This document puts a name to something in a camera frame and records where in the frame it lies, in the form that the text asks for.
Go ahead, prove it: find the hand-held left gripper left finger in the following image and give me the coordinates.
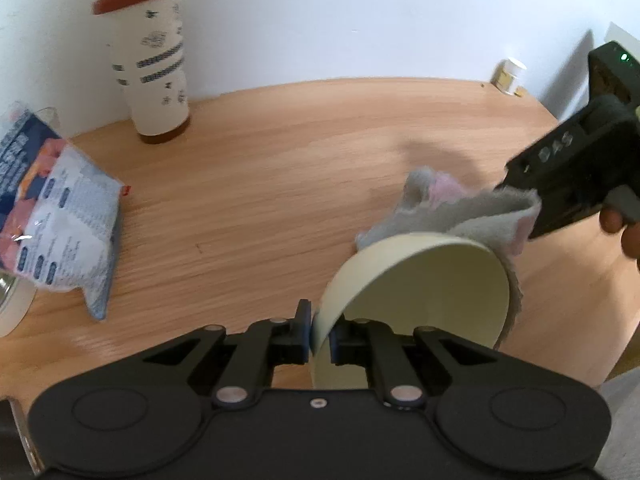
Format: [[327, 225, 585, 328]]
[[142, 298, 314, 409]]

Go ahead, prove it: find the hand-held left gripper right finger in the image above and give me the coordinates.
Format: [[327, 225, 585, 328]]
[[330, 317, 499, 409]]

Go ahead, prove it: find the cream bowl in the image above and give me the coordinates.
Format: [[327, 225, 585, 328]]
[[309, 232, 511, 391]]

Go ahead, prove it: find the pink and grey cloth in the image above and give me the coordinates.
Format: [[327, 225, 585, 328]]
[[354, 167, 544, 352]]

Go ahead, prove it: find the person's right hand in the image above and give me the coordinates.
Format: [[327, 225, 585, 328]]
[[599, 206, 640, 272]]

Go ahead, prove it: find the small white jar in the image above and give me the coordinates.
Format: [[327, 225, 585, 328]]
[[492, 57, 529, 96]]

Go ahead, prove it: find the light garment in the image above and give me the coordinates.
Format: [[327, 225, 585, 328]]
[[596, 369, 640, 480]]

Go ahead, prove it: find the blue and white plastic packet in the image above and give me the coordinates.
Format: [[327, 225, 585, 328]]
[[0, 100, 132, 323]]

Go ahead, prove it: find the white tumbler with red lid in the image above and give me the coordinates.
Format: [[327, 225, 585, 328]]
[[91, 0, 192, 145]]

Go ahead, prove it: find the clear plastic cup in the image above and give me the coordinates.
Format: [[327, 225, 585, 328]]
[[36, 106, 65, 138]]

